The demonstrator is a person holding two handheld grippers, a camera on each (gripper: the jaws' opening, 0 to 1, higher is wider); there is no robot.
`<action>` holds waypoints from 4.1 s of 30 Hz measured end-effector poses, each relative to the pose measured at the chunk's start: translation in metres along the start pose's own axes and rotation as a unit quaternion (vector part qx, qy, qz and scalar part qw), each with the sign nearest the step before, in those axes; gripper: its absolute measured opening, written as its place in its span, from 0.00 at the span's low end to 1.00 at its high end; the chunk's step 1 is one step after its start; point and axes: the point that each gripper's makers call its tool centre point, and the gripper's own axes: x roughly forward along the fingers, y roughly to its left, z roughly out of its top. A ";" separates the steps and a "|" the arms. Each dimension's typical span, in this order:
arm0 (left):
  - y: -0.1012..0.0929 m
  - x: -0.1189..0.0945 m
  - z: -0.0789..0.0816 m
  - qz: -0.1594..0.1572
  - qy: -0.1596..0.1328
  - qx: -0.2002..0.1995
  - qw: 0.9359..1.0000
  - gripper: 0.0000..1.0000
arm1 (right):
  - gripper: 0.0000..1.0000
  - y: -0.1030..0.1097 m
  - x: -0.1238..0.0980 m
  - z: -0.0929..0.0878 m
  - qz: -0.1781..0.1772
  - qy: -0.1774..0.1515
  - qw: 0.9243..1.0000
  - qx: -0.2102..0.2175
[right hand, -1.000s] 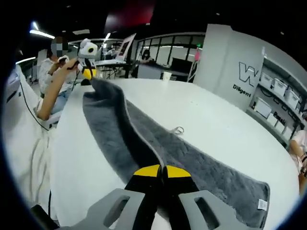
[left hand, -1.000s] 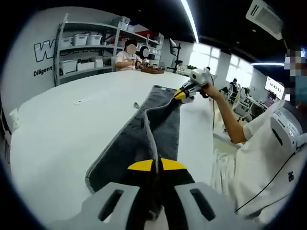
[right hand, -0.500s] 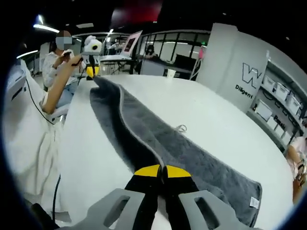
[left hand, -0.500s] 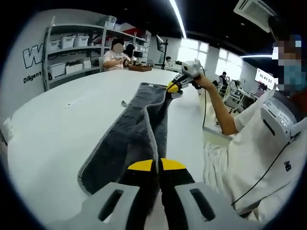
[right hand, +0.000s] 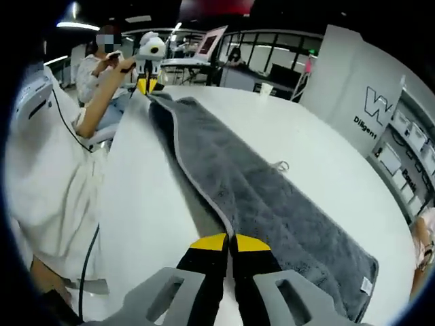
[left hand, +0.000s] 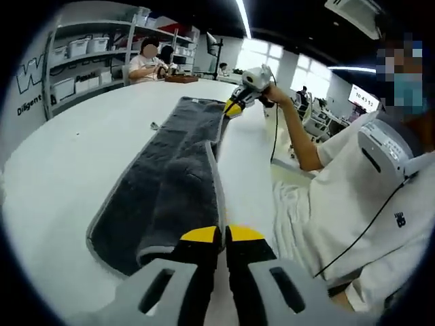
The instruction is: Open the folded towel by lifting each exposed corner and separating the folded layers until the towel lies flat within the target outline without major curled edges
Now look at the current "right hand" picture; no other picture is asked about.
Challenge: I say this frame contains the grey towel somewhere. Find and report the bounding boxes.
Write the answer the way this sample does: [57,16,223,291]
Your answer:
[147,93,380,323]

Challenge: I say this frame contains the person's left hand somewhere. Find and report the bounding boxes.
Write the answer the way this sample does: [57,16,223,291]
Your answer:
[114,56,139,73]

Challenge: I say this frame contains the white screen monitor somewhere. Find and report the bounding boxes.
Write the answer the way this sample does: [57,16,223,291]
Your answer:
[195,25,228,58]

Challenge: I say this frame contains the white chest device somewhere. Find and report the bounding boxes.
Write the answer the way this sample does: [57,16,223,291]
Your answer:
[13,66,55,120]

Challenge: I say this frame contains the person's white shirt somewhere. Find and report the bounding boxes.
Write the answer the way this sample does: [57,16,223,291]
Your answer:
[5,64,120,276]

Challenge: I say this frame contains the row of white storage boxes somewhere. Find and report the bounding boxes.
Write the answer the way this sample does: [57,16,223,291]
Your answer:
[377,108,435,211]

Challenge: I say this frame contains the grey metal shelf rack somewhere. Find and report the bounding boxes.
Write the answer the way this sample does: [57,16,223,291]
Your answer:
[366,74,435,218]

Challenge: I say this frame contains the black cable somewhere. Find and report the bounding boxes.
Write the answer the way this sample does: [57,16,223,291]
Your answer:
[77,222,102,322]
[50,88,94,153]

